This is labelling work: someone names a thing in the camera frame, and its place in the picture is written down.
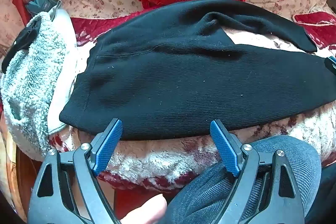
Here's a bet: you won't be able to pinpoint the person's blue jeans leg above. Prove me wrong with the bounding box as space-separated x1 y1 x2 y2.
157 135 322 224

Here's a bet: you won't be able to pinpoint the black garment on fleece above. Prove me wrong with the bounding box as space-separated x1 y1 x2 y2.
1 18 42 73

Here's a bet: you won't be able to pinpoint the teal patterned bag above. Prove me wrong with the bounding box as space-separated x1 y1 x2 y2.
25 0 58 17

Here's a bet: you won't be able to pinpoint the grey fleece jacket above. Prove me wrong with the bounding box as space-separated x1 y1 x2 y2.
1 6 77 161

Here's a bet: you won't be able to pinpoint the black knit pants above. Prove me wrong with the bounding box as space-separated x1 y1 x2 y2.
59 0 335 140

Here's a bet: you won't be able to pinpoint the red folded blanket corner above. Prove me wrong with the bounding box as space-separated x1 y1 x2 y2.
293 11 335 36

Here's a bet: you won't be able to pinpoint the red and white plush blanket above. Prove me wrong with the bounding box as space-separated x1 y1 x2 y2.
50 12 335 192

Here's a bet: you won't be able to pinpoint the person's left hand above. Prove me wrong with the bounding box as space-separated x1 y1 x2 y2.
120 194 167 224

